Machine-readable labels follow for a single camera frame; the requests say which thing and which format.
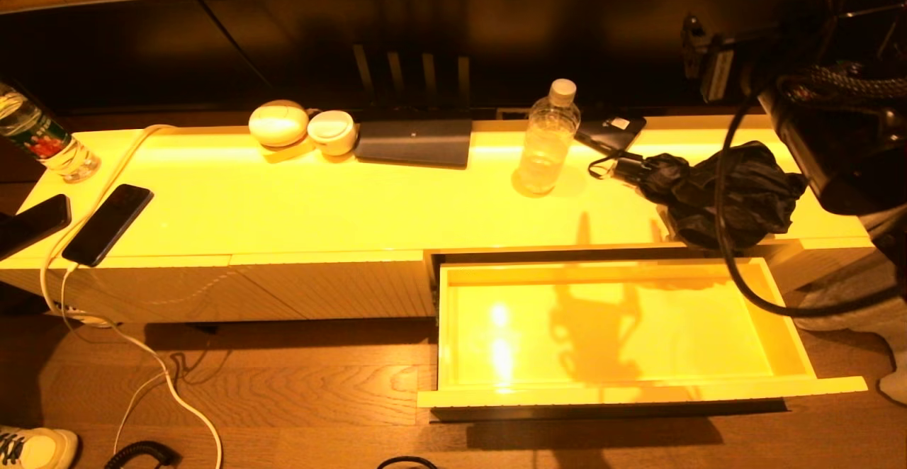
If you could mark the dark grey antenna router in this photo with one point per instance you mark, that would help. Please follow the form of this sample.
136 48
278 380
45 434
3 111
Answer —
414 143

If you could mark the dark trouser leg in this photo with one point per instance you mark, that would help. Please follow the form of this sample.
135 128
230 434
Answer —
25 299

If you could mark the white sneaker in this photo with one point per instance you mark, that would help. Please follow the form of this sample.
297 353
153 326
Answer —
39 448
88 319

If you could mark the water bottle with colourful label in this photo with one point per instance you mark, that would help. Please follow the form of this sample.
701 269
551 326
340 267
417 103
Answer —
42 139

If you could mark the white cabinet drawer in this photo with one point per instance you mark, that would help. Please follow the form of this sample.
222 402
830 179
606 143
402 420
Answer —
638 327

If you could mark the small black stickered device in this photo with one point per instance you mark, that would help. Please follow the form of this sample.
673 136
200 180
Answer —
613 132

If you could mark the black smartphone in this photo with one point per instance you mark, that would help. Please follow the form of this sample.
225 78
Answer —
106 225
32 223

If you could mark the black umbrella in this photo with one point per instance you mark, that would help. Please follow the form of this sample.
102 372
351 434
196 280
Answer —
751 193

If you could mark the cream ribbed sideboard cabinet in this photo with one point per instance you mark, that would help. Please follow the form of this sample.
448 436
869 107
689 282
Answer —
319 200

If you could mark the clear plastic water bottle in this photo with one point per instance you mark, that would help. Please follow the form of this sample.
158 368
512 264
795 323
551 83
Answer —
544 150

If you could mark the white oval device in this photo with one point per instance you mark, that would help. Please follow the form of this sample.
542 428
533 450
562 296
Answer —
278 125

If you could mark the black television screen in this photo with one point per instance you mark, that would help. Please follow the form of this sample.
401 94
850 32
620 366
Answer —
496 44

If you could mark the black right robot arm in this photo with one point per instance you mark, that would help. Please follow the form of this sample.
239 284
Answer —
850 136

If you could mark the white round device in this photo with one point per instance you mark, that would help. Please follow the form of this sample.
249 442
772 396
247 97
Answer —
331 132

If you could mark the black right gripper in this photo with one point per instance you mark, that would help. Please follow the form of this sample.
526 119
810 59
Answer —
762 58

